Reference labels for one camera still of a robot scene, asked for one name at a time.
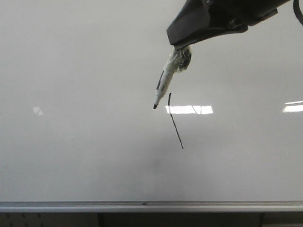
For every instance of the dark perforated panel below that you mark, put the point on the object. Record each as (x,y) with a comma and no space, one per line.
(241,219)

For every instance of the aluminium whiteboard tray rail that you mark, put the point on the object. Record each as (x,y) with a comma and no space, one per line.
(150,206)

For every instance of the white whiteboard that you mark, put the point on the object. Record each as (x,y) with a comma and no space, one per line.
(77,123)

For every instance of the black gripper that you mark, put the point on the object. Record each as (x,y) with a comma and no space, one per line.
(199,20)

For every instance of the white whiteboard marker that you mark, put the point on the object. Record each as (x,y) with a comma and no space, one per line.
(177,61)

